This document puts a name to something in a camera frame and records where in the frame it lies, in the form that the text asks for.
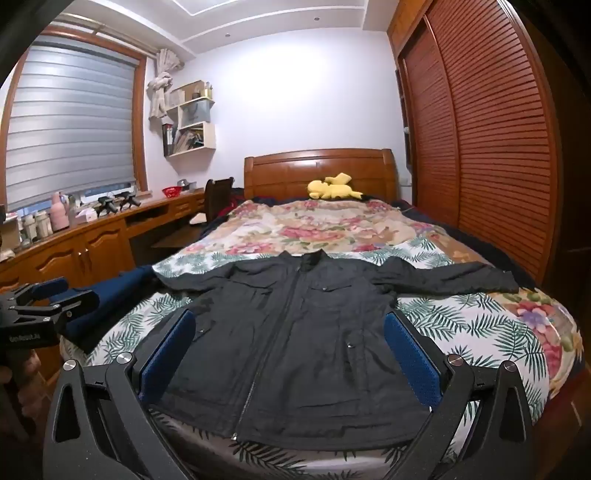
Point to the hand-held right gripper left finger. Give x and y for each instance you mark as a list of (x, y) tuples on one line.
[(170, 347)]

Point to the pink bottle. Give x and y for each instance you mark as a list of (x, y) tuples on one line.
[(59, 217)]

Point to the floral leaf print quilt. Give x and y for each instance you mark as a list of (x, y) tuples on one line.
[(485, 323)]

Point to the navy blue bedsheet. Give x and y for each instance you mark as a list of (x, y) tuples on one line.
[(120, 284)]

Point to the wooden window frame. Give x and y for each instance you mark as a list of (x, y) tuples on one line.
[(141, 115)]

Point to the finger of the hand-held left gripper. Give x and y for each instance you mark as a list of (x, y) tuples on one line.
[(78, 302), (48, 286)]

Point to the yellow plush toy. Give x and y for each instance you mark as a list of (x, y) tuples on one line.
[(332, 187)]

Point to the wooden bed headboard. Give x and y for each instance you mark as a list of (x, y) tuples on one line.
[(286, 175)]

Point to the wooden louvered wardrobe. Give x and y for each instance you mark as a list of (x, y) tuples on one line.
[(489, 138)]

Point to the red bowl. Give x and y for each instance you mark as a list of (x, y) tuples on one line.
[(171, 191)]

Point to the white wall shelf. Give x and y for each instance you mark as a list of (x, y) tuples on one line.
[(198, 110)]

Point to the white tied curtain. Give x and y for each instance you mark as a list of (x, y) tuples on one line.
[(159, 92)]

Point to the black jacket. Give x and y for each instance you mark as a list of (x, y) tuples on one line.
[(295, 332)]

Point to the dark wooden chair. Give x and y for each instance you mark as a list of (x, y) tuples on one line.
[(217, 194)]

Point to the grey window blind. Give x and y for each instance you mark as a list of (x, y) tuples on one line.
[(69, 129)]

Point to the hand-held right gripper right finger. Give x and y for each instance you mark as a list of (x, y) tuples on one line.
[(411, 360)]

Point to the grey metal pot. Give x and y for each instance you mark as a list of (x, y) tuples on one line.
[(187, 184)]

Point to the wooden desk cabinet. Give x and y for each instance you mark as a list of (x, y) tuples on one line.
[(60, 258)]

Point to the small black tripod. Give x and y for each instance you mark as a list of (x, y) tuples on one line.
[(128, 202), (106, 205)]

